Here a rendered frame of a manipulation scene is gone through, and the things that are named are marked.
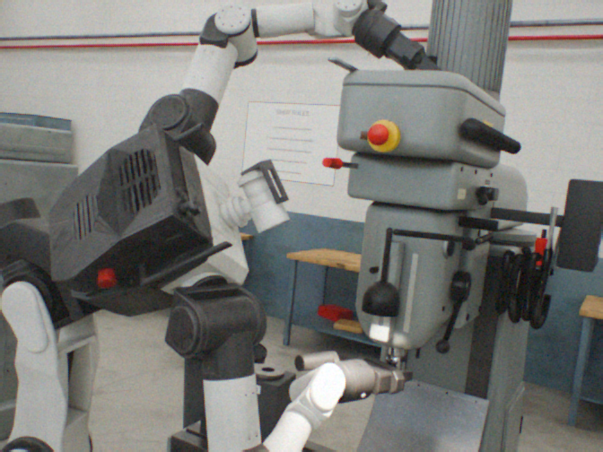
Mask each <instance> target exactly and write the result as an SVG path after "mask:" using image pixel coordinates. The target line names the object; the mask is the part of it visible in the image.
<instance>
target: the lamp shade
mask: <svg viewBox="0 0 603 452"><path fill-rule="evenodd" d="M399 302H400V300H399V296H398V289H397V288H396V287H395V286H394V285H393V284H392V283H391V282H388V281H386V282H382V281H381V280H379V281H375V282H373V283H371V284H369V285H368V287H367V289H366V291H365V293H364V295H363V304H362V311H363V312H365V313H367V314H370V315H374V316H379V317H396V316H397V315H398V310H399Z"/></svg>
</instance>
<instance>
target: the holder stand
mask: <svg viewBox="0 0 603 452"><path fill-rule="evenodd" d="M254 364H255V375H256V385H257V396H258V416H259V427H260V438H261V443H262V444H263V443H264V441H265V440H266V439H267V438H268V436H269V435H270V434H271V433H272V431H273V430H274V428H275V426H276V424H277V423H278V422H279V420H280V418H281V417H282V415H283V413H284V411H285V409H286V408H287V406H288V404H290V403H292V402H293V401H292V400H291V397H290V393H289V390H290V385H291V384H292V383H293V382H294V380H296V373H293V372H290V371H286V370H284V369H283V368H281V367H279V366H276V365H273V364H257V363H254ZM199 432H200V433H202V434H205V435H207V427H206V415H205V391H203V401H202V411H201V421H200V431H199Z"/></svg>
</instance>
